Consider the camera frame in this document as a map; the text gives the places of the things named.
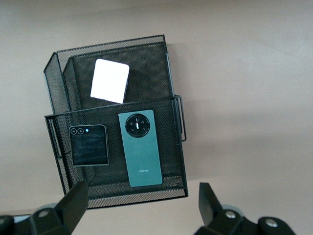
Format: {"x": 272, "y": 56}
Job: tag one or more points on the teal green smartphone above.
{"x": 141, "y": 156}

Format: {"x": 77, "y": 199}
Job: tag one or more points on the black flip phone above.
{"x": 89, "y": 147}

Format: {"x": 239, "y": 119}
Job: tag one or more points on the light lilac flip phone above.
{"x": 110, "y": 80}

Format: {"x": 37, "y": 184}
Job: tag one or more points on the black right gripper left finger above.
{"x": 73, "y": 208}

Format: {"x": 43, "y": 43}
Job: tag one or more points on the black mesh two-tier tray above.
{"x": 151, "y": 80}

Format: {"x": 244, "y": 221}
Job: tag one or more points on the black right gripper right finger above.
{"x": 210, "y": 210}

